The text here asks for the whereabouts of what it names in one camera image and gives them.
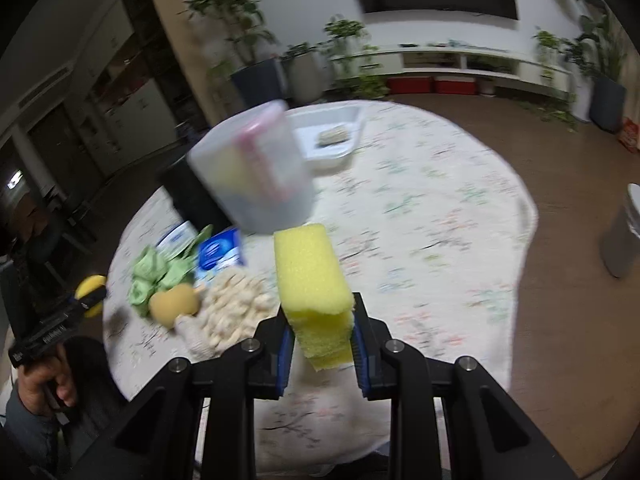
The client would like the yellow round sponge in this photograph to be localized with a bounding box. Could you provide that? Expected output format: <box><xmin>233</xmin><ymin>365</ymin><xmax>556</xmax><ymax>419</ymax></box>
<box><xmin>149</xmin><ymin>283</ymin><xmax>200</xmax><ymax>330</ymax></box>

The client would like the green cloth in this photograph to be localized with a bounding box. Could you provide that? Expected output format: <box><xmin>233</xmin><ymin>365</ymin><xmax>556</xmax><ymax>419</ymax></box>
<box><xmin>128</xmin><ymin>226</ymin><xmax>213</xmax><ymax>318</ymax></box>

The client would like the cream knitted cloth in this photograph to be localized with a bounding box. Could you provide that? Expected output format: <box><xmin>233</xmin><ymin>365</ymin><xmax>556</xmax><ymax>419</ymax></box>
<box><xmin>174</xmin><ymin>266</ymin><xmax>279</xmax><ymax>362</ymax></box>

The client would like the blue white tissue pack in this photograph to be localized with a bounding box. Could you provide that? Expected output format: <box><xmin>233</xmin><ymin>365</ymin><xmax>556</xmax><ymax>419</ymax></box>
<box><xmin>194</xmin><ymin>228</ymin><xmax>245</xmax><ymax>287</ymax></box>

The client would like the yellow rectangular sponge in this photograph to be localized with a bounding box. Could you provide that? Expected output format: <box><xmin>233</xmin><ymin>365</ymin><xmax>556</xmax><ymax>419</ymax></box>
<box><xmin>273</xmin><ymin>224</ymin><xmax>355</xmax><ymax>370</ymax></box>

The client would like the person left hand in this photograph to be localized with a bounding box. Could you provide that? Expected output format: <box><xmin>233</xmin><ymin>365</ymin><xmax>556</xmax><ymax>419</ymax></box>
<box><xmin>17</xmin><ymin>344</ymin><xmax>77</xmax><ymax>417</ymax></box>

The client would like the floral white tablecloth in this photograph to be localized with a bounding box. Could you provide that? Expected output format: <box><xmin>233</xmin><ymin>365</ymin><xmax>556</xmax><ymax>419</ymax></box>
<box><xmin>101</xmin><ymin>98</ymin><xmax>539</xmax><ymax>476</ymax></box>

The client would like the grey waste bin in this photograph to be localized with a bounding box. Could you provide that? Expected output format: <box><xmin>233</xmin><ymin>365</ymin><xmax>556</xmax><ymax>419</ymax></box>
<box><xmin>600</xmin><ymin>183</ymin><xmax>640</xmax><ymax>278</ymax></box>

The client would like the white cupboard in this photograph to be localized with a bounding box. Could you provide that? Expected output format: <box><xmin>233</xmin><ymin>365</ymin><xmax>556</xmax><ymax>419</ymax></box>
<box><xmin>65</xmin><ymin>0</ymin><xmax>177</xmax><ymax>176</ymax></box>

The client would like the translucent plastic container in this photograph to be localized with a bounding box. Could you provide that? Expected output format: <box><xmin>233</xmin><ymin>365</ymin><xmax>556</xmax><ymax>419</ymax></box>
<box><xmin>186</xmin><ymin>100</ymin><xmax>316</xmax><ymax>234</ymax></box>

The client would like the red snack bag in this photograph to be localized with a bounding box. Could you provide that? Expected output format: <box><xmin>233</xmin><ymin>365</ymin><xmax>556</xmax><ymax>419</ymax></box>
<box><xmin>617</xmin><ymin>117</ymin><xmax>639</xmax><ymax>153</ymax></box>

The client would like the white plastic tray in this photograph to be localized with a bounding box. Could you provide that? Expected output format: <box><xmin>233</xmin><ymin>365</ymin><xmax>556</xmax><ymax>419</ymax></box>
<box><xmin>286</xmin><ymin>101</ymin><xmax>366</xmax><ymax>174</ymax></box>

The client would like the right red storage box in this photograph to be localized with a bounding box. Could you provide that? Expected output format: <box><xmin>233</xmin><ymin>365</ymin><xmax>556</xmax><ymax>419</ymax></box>
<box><xmin>434</xmin><ymin>75</ymin><xmax>478</xmax><ymax>96</ymax></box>

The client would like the red storage box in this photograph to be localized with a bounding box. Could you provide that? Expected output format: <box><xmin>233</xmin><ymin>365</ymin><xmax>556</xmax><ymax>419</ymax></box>
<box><xmin>386</xmin><ymin>76</ymin><xmax>433</xmax><ymax>94</ymax></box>
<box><xmin>434</xmin><ymin>75</ymin><xmax>478</xmax><ymax>96</ymax></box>

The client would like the tall plant dark blue pot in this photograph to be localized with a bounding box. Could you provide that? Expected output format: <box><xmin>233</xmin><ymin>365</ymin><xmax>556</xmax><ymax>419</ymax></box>
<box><xmin>186</xmin><ymin>0</ymin><xmax>284</xmax><ymax>108</ymax></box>

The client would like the left red storage box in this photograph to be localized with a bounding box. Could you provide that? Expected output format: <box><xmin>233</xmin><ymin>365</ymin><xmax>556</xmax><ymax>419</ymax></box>
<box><xmin>386</xmin><ymin>76</ymin><xmax>433</xmax><ymax>94</ymax></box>

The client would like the white low tv cabinet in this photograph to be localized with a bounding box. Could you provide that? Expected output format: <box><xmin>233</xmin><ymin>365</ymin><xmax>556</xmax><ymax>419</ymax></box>
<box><xmin>331</xmin><ymin>45</ymin><xmax>573</xmax><ymax>98</ymax></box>

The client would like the trailing green vine plant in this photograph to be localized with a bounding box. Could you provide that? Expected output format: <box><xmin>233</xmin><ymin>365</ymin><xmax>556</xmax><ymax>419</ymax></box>
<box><xmin>323</xmin><ymin>14</ymin><xmax>388</xmax><ymax>100</ymax></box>

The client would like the plant in grey ribbed pot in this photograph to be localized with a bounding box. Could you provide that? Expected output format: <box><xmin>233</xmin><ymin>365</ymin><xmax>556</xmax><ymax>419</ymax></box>
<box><xmin>281</xmin><ymin>42</ymin><xmax>323</xmax><ymax>105</ymax></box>

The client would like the large leaf plant blue pot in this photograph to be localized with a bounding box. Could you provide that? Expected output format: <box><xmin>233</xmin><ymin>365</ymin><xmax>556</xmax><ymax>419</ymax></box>
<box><xmin>530</xmin><ymin>0</ymin><xmax>629</xmax><ymax>135</ymax></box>

